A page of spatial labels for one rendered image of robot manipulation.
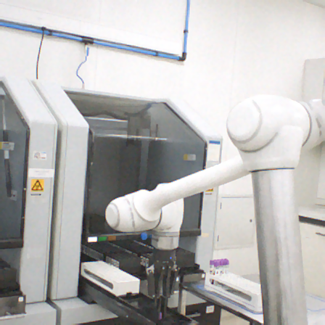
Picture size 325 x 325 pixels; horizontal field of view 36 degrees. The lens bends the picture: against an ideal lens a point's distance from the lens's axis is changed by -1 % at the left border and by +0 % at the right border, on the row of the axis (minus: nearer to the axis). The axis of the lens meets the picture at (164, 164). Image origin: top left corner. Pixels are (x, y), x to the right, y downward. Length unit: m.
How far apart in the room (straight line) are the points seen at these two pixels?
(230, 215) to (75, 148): 2.30
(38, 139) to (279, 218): 1.06
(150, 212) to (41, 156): 0.60
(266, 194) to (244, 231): 3.08
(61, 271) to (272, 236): 1.10
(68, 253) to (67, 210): 0.17
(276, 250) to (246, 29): 3.14
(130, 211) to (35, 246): 0.59
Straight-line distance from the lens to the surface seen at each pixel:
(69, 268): 2.07
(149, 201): 1.47
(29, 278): 2.01
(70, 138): 1.98
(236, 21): 4.09
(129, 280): 1.93
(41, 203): 1.96
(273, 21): 4.40
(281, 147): 1.15
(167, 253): 1.66
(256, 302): 1.87
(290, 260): 1.17
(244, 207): 4.19
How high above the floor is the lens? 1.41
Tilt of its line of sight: 3 degrees down
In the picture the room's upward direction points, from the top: 4 degrees clockwise
